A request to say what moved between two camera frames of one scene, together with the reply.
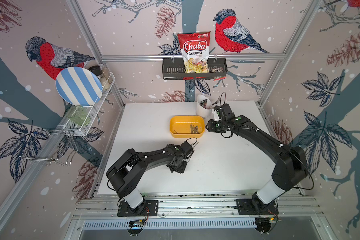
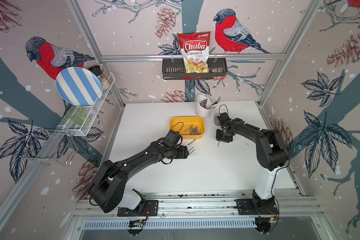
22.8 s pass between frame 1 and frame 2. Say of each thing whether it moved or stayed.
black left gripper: moved
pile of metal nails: stayed
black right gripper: moved
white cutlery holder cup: stayed
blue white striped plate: stayed
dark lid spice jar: stayed
